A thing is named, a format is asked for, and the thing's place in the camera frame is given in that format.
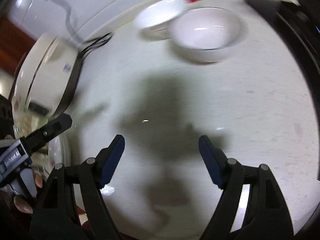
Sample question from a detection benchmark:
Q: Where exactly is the white floral plate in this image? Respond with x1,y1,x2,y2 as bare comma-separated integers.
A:
48,134,71,170

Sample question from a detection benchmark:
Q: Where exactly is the white bowl blue rim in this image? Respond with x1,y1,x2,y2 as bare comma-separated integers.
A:
170,7,248,63

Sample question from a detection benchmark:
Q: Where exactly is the left hand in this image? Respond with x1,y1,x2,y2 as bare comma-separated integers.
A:
1,187,33,214

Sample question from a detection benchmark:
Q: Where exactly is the white rice cooker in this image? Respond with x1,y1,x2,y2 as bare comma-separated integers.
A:
8,32,85,117

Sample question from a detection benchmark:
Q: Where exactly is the white bowl red pattern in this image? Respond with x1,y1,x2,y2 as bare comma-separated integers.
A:
133,0,187,40

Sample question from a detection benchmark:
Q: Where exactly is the black stove top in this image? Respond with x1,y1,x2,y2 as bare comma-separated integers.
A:
245,0,320,181

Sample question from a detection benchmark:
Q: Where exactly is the black power cable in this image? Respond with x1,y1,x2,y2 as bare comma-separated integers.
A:
37,0,113,55

